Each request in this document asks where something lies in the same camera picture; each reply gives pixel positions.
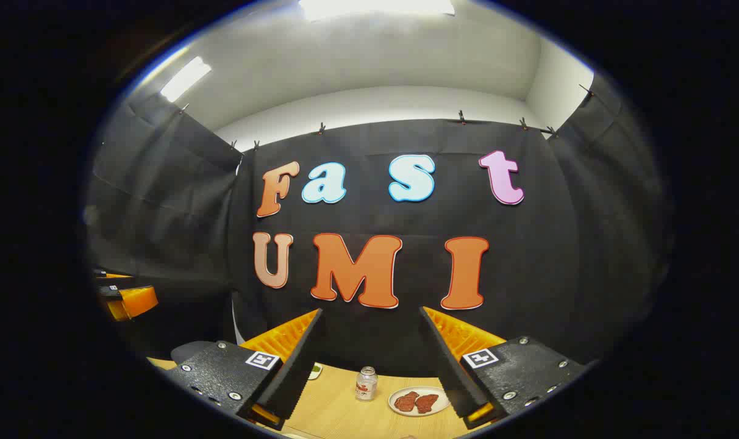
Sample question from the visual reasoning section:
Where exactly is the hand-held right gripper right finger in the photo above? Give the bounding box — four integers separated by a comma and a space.
418, 306, 588, 431

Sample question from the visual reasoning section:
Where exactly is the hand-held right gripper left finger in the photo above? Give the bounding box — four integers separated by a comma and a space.
165, 309, 323, 430

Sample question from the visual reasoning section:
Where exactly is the white round plate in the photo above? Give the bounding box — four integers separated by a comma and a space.
388, 386, 451, 418

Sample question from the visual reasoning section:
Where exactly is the clear plastic drink bottle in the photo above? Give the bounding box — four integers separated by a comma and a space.
355, 366, 379, 401

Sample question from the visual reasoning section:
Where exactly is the black backdrop cloth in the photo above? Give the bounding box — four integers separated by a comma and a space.
83, 73, 675, 379

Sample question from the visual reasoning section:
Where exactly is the ceiling light panel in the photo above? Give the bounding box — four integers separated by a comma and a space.
298, 0, 456, 23
160, 56, 212, 103

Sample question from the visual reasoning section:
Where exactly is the row of black cloth clips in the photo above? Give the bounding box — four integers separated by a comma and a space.
177, 84, 596, 153

